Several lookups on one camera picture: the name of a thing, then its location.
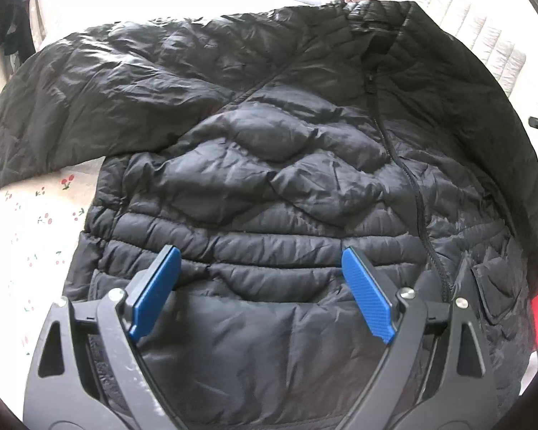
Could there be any black quilted puffer jacket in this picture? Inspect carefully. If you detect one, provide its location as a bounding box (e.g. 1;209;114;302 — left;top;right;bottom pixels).
0;0;538;429

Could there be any white cherry-print bed sheet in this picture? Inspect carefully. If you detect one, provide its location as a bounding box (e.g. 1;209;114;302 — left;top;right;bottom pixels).
0;158;103;321

